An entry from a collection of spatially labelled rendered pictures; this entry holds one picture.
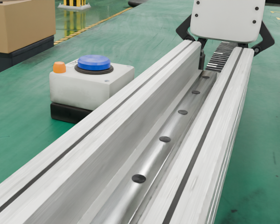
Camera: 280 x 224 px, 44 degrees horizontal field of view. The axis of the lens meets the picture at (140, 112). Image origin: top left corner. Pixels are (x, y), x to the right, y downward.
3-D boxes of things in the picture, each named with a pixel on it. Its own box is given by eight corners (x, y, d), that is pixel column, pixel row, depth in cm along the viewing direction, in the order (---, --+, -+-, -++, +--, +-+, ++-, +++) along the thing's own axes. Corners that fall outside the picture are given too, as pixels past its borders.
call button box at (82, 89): (81, 97, 50) (81, 54, 47) (145, 110, 47) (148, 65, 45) (50, 118, 43) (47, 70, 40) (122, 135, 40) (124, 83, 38)
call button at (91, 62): (87, 66, 45) (87, 51, 45) (115, 71, 44) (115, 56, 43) (71, 75, 42) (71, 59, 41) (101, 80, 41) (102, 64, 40)
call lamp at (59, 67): (57, 68, 42) (57, 59, 42) (68, 70, 42) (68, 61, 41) (50, 72, 41) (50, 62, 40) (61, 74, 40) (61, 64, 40)
